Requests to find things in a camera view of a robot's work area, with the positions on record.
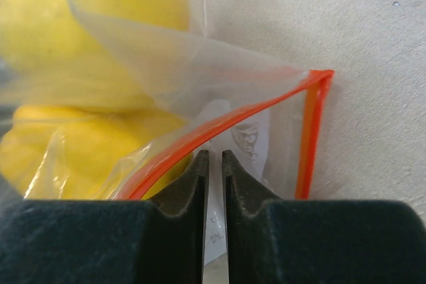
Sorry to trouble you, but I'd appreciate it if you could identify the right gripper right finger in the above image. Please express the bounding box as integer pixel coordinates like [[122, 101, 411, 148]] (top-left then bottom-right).
[[222, 150, 425, 283]]

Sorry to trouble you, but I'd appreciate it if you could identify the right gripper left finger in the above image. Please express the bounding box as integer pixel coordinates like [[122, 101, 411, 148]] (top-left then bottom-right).
[[1, 150, 209, 283]]

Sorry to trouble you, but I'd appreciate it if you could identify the yellow fake fruit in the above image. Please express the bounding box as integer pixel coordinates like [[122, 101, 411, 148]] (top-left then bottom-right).
[[1, 104, 184, 200], [1, 0, 190, 112]]

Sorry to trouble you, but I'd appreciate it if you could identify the clear zip bag red seal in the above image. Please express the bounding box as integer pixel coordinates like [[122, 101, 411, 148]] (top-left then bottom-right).
[[14, 0, 332, 201]]

